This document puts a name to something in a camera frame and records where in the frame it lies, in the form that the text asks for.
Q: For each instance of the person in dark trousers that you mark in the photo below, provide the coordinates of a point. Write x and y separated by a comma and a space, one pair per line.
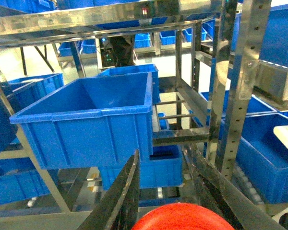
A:
123, 47

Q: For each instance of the blue bin behind target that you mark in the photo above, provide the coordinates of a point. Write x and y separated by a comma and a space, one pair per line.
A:
137, 69

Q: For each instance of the blue upper left shelf bin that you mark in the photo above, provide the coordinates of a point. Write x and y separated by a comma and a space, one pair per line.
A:
97, 121

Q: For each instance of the red mushroom push button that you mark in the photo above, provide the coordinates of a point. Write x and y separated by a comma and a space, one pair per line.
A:
182, 216

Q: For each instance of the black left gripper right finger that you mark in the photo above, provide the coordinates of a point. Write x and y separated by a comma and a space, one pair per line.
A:
215, 192

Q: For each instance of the blue lower left shelf bin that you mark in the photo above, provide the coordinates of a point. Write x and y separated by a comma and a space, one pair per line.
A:
164, 169

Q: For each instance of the blue shelf bin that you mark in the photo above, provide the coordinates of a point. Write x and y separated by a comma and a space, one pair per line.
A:
164, 169
97, 121

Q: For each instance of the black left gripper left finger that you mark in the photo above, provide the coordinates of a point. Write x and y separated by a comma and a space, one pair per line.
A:
118, 209

